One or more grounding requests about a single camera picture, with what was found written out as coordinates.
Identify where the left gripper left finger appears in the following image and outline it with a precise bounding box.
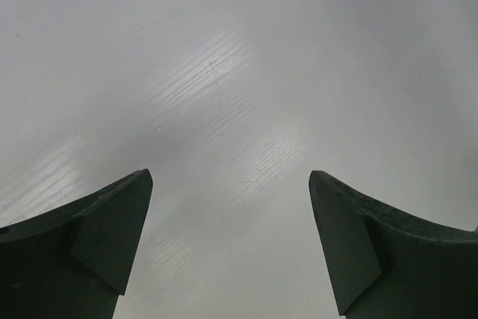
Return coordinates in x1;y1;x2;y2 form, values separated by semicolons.
1;169;152;318

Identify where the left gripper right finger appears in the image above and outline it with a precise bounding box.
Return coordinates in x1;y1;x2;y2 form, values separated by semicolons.
308;170;477;318

